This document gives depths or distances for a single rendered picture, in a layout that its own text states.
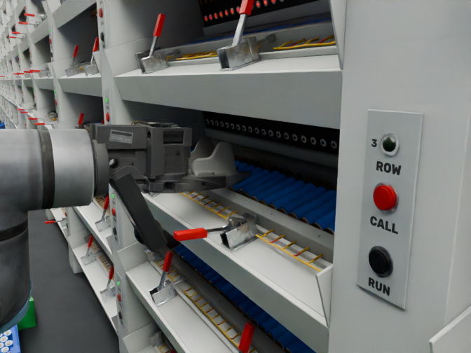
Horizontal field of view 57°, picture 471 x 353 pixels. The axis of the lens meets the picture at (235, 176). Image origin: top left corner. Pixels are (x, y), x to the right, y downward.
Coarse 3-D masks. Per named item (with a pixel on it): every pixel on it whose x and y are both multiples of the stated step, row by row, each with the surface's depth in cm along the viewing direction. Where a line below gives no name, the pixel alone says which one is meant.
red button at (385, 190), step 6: (378, 186) 27; (384, 186) 27; (378, 192) 27; (384, 192) 27; (390, 192) 27; (378, 198) 27; (384, 198) 27; (390, 198) 26; (378, 204) 27; (384, 204) 27; (390, 204) 27; (384, 210) 27
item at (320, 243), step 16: (192, 192) 65; (208, 192) 62; (224, 192) 59; (208, 208) 59; (224, 208) 57; (240, 208) 54; (256, 208) 52; (272, 224) 48; (288, 224) 46; (304, 224) 45; (288, 240) 46; (304, 240) 43; (320, 240) 41; (320, 256) 41
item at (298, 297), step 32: (192, 128) 91; (320, 160) 59; (192, 224) 58; (224, 224) 55; (224, 256) 49; (256, 256) 46; (288, 256) 45; (256, 288) 44; (288, 288) 40; (320, 288) 33; (288, 320) 40; (320, 320) 35; (320, 352) 37
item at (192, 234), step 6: (228, 222) 49; (198, 228) 48; (216, 228) 49; (222, 228) 49; (228, 228) 49; (174, 234) 46; (180, 234) 45; (186, 234) 46; (192, 234) 46; (198, 234) 47; (204, 234) 47; (210, 234) 47; (180, 240) 46
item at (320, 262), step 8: (184, 192) 69; (208, 200) 62; (216, 208) 60; (232, 216) 56; (256, 224) 52; (264, 232) 49; (280, 240) 47; (288, 248) 46; (296, 248) 45; (304, 256) 43; (312, 256) 42; (320, 264) 41; (328, 264) 41
